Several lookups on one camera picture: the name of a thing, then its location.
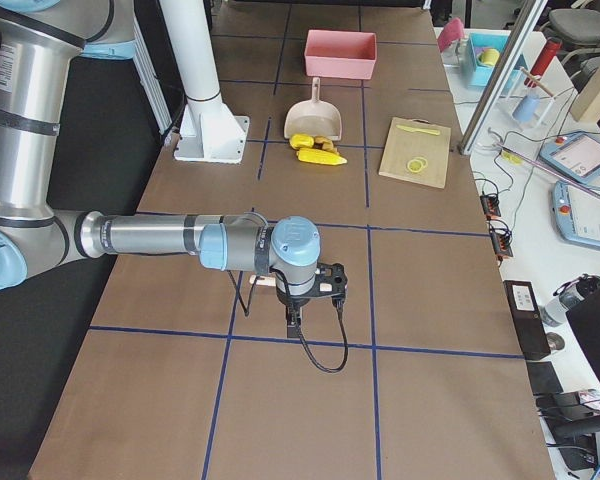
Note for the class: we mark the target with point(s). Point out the teach pendant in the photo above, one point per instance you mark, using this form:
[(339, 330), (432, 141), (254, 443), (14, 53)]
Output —
[(575, 155), (577, 215)]

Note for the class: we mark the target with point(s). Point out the yellow toy corn cob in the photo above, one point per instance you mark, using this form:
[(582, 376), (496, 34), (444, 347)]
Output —
[(320, 157)]

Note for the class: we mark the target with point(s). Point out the black power box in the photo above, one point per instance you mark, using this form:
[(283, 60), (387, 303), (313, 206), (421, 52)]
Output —
[(526, 319)]

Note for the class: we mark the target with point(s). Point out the yellow toy lemon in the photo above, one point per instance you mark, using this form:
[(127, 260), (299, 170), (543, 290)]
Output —
[(300, 141)]

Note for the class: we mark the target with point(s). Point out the wooden cutting board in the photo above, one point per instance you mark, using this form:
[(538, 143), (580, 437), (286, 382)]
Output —
[(401, 146)]

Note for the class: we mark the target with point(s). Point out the yellow lemon slice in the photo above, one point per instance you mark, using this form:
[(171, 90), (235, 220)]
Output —
[(417, 164)]

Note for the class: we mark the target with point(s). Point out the clear water bottle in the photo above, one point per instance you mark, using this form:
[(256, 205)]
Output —
[(566, 297)]

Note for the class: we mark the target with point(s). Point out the light blue storage tray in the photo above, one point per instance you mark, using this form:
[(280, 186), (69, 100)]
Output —
[(474, 75)]

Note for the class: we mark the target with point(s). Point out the orange electronics module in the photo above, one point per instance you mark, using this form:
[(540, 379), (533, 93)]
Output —
[(490, 205), (501, 239)]

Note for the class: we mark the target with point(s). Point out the red cylinder bottle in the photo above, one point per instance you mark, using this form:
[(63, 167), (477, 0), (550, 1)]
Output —
[(546, 55)]

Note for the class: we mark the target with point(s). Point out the yellow plastic knife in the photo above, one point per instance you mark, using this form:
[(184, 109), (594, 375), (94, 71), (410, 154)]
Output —
[(413, 129)]

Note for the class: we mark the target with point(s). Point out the wooden cup rack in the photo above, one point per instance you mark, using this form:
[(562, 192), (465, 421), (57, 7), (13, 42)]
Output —
[(521, 84)]

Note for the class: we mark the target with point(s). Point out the pink cloth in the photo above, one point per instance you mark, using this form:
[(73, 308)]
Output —
[(452, 32)]

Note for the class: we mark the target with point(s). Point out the tan toy ginger root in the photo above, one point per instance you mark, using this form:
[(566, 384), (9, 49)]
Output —
[(324, 144)]

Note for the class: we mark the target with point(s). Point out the aluminium frame profile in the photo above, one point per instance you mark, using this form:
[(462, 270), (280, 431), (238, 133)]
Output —
[(522, 28)]

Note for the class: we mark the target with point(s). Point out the far teach pendant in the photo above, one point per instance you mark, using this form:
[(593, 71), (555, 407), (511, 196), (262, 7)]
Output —
[(575, 155)]

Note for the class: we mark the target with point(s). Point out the white mounting post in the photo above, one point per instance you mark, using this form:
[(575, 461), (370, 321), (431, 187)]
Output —
[(209, 131)]

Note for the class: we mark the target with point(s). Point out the pink plastic bin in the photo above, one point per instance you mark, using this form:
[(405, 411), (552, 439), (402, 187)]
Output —
[(340, 54)]

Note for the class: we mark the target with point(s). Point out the beige plastic dustpan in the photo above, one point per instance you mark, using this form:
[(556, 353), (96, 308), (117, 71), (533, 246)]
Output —
[(314, 117)]

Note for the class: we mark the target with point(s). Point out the near teach pendant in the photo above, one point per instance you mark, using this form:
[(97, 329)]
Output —
[(577, 215)]

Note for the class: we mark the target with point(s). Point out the blue cup on rack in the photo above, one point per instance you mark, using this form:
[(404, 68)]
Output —
[(525, 110)]

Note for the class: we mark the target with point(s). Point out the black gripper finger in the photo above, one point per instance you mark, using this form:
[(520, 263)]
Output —
[(293, 320)]

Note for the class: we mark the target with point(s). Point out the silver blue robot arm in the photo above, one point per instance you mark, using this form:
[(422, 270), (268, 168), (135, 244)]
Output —
[(39, 39)]

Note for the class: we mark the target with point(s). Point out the yellow plastic cup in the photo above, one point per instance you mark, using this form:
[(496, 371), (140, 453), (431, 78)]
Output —
[(488, 57)]

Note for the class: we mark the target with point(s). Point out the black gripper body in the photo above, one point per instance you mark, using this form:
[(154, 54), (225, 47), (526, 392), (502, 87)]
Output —
[(289, 301)]

